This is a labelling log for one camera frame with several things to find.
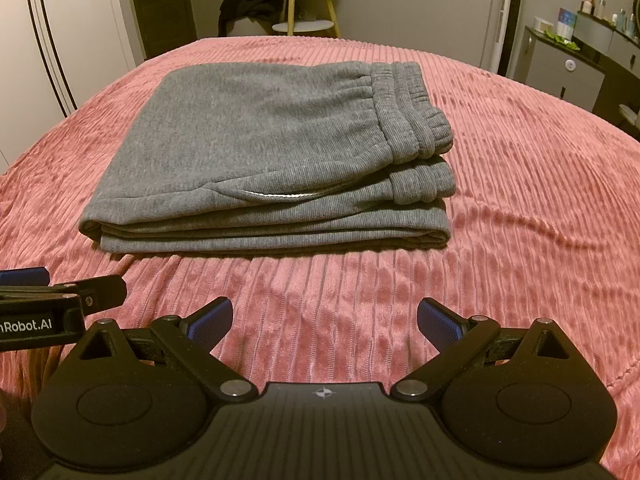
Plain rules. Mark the dark clothing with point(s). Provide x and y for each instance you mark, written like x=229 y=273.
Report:
x=250 y=0

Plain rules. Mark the group of toiletry bottles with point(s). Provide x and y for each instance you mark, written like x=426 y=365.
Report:
x=602 y=10

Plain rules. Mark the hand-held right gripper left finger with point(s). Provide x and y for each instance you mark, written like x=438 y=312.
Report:
x=210 y=321

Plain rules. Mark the blue white box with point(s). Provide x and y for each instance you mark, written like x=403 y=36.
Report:
x=566 y=24

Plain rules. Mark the grey pants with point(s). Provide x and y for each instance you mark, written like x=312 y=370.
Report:
x=250 y=135

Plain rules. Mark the green item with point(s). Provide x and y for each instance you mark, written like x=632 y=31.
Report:
x=560 y=40

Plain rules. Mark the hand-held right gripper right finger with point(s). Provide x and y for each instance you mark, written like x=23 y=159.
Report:
x=440 y=321

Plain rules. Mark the pink ribbed blanket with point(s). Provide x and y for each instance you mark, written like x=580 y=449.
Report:
x=500 y=185

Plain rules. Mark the dark door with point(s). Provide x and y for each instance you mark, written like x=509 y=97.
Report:
x=160 y=5

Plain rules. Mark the standing fan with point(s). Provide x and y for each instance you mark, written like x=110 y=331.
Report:
x=505 y=20

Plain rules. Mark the grey dresser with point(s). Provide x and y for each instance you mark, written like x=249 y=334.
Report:
x=565 y=70

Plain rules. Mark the small white box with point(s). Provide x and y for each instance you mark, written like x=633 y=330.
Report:
x=543 y=24

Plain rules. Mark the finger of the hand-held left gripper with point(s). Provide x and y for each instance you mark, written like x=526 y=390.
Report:
x=25 y=276
x=100 y=291

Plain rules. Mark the white wardrobe black stripes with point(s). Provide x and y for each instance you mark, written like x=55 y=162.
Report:
x=85 y=35

